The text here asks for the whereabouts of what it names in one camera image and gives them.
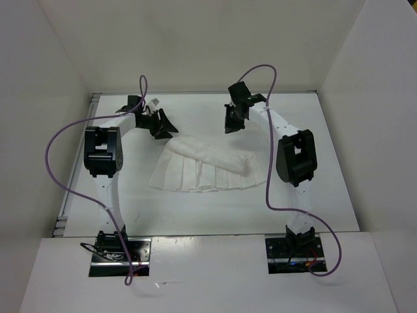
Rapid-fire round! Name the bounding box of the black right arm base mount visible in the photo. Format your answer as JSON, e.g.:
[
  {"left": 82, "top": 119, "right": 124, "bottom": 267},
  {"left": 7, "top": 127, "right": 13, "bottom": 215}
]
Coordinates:
[{"left": 265, "top": 236, "right": 327, "bottom": 275}]

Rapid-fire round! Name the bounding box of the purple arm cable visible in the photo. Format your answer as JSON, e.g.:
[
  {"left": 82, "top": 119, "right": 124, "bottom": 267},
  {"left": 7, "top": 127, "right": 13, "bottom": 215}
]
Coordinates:
[
  {"left": 44, "top": 74, "right": 149, "bottom": 287},
  {"left": 236, "top": 65, "right": 343, "bottom": 277}
]

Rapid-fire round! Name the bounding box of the white pleated skirt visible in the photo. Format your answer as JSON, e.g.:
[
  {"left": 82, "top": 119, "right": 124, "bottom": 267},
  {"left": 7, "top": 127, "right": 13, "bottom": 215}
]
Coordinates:
[{"left": 148, "top": 136, "right": 266, "bottom": 192}]

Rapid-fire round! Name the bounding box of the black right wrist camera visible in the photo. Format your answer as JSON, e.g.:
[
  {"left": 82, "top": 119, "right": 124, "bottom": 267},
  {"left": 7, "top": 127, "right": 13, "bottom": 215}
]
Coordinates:
[{"left": 228, "top": 82, "right": 252, "bottom": 102}]

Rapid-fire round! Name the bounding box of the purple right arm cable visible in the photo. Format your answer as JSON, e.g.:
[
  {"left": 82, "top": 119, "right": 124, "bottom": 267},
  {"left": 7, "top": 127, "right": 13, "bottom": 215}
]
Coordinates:
[{"left": 236, "top": 65, "right": 343, "bottom": 277}]

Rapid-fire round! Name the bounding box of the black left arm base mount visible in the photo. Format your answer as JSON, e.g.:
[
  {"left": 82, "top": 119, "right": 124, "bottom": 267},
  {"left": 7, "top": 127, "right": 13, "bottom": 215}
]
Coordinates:
[{"left": 82, "top": 237, "right": 152, "bottom": 278}]

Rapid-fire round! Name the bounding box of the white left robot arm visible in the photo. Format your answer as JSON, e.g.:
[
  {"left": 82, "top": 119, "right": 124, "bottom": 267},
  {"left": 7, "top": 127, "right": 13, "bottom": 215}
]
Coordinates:
[{"left": 84, "top": 99, "right": 178, "bottom": 261}]

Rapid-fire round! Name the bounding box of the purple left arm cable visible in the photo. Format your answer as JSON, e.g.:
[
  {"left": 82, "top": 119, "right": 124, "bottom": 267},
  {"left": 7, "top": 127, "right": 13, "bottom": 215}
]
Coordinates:
[{"left": 44, "top": 74, "right": 149, "bottom": 287}]

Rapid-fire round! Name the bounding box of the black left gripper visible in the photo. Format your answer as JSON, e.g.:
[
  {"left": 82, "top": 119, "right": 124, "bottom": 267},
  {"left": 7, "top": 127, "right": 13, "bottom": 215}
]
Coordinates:
[{"left": 137, "top": 108, "right": 178, "bottom": 140}]

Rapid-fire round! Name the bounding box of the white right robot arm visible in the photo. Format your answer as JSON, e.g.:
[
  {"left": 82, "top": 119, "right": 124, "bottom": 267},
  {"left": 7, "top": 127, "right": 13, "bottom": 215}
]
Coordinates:
[{"left": 225, "top": 93, "right": 317, "bottom": 256}]

